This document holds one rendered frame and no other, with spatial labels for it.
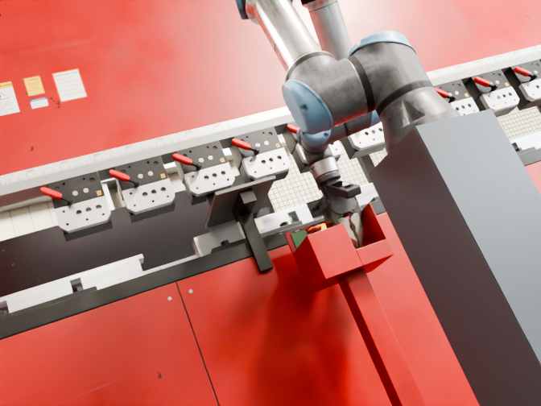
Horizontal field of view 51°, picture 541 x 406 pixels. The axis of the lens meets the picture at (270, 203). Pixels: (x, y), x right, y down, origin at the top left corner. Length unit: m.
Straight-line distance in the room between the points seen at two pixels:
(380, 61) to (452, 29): 1.41
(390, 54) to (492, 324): 0.51
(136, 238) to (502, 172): 1.59
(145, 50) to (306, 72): 1.03
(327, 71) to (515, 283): 0.50
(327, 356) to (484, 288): 0.74
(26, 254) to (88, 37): 0.84
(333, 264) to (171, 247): 1.02
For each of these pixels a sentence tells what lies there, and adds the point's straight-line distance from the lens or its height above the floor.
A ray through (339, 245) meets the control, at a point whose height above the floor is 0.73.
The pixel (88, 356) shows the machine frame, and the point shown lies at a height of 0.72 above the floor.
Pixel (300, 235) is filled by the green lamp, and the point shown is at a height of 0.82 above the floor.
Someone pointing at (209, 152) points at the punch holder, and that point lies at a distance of 1.86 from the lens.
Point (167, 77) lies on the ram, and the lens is 2.00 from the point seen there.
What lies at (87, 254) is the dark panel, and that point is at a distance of 2.30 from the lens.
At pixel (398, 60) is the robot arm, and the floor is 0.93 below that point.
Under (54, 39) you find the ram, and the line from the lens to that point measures 2.10.
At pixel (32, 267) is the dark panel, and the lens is 2.31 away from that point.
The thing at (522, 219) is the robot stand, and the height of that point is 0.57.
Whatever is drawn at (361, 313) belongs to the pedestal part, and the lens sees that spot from 1.47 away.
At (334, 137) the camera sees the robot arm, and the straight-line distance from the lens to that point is 1.49.
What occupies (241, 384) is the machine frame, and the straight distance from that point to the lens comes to 1.56.
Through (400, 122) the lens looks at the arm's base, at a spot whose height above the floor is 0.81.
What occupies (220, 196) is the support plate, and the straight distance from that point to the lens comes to 1.56.
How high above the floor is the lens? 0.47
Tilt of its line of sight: 17 degrees up
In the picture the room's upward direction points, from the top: 23 degrees counter-clockwise
